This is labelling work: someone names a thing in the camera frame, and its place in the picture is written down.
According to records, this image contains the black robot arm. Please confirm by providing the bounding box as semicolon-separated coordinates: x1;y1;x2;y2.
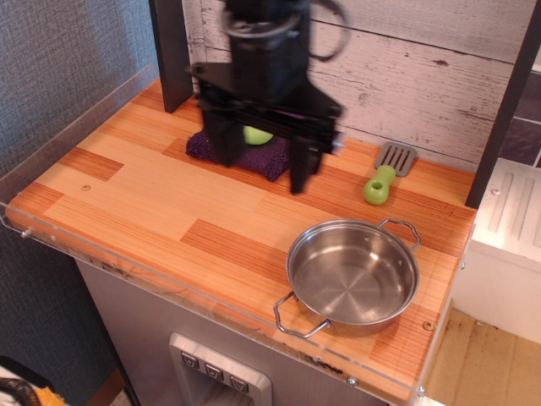
189;1;342;194

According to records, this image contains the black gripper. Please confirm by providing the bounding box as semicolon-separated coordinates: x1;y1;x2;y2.
190;16;342;195

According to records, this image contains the purple folded towel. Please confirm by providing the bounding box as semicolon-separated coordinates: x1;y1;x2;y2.
185;127;290;182

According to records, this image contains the dark left shelf post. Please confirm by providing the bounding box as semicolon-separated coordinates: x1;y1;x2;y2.
149;0;194;113

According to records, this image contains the stainless steel pot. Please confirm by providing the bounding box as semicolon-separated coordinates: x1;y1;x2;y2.
273;219;422;339

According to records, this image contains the white toy cabinet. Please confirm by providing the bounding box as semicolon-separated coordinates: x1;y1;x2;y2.
451;159;540;343

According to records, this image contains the clear acrylic table guard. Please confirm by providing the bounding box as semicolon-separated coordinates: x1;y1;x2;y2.
8;82;474;405

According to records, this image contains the dark right shelf post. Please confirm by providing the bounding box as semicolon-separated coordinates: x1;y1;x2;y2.
465;1;540;209

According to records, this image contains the green handled grey spatula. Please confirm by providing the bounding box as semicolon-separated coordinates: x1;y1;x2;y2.
363;141;417;206

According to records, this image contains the silver toy fridge dispenser panel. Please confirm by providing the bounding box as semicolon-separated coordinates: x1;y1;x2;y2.
169;332;273;406

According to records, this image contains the green toy pear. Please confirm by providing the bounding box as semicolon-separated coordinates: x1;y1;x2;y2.
243;126;273;145

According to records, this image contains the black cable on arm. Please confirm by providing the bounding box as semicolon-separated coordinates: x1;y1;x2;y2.
308;0;352;63

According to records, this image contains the dark shelf post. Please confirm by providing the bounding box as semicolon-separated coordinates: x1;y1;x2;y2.
465;1;540;209
149;0;194;113

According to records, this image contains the orange black object corner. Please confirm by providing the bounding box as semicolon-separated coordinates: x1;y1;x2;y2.
1;377;66;406

